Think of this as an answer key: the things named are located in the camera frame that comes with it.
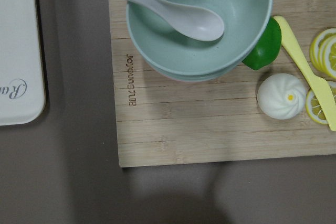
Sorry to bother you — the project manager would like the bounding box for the green top bowl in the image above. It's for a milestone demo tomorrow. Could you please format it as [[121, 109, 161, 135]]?
[[127, 0, 272, 76]]

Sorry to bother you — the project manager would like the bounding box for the pink lower bowl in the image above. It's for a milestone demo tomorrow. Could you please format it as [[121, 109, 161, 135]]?
[[147, 62, 237, 82]]

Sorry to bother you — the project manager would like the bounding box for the white ceramic spoon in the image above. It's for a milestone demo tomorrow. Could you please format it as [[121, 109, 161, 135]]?
[[128, 0, 225, 41]]

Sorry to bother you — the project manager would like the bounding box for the bamboo cutting board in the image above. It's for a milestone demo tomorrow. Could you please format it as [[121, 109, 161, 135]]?
[[109, 0, 335, 167]]

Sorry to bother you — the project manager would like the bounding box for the cream rectangular tray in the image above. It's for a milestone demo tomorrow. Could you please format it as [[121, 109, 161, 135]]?
[[1, 0, 46, 126]]

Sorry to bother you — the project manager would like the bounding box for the green lime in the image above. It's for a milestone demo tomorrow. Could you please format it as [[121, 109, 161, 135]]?
[[243, 17, 281, 70]]

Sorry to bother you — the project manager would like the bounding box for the yellow plastic knife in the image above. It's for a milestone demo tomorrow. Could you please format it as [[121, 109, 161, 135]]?
[[274, 16, 335, 131]]

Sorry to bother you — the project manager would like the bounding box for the lemon slices stack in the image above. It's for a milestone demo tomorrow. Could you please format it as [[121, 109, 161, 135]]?
[[309, 28, 335, 79]]

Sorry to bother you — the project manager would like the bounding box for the white steamed bun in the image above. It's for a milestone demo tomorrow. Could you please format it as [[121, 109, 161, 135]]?
[[257, 73, 307, 120]]

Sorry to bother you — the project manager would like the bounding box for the single lemon slice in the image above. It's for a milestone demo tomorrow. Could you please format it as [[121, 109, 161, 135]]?
[[305, 89, 328, 125]]

